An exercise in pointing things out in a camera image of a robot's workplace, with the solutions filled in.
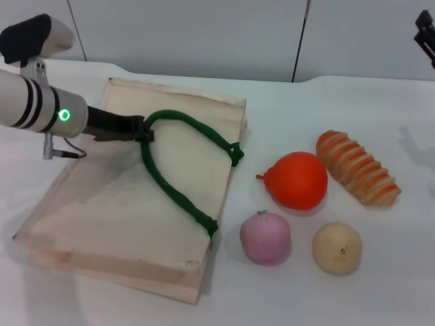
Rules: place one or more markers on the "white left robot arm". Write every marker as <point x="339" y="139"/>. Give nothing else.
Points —
<point x="34" y="102"/>

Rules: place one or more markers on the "tan round fruit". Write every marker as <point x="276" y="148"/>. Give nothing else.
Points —
<point x="336" y="248"/>

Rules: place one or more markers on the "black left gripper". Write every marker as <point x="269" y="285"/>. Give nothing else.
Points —
<point x="112" y="125"/>

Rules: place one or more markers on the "pink toy peach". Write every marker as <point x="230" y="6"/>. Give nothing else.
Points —
<point x="265" y="237"/>

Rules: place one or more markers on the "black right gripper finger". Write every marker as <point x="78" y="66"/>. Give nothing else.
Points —
<point x="429" y="47"/>
<point x="427" y="20"/>

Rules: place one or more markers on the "orange toy fruit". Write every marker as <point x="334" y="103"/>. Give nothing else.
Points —
<point x="299" y="180"/>

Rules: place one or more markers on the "striped toy bread loaf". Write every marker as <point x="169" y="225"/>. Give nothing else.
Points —
<point x="357" y="166"/>

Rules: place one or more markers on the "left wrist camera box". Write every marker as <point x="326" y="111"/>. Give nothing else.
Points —
<point x="30" y="34"/>

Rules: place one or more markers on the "white tablecloth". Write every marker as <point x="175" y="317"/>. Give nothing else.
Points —
<point x="306" y="299"/>

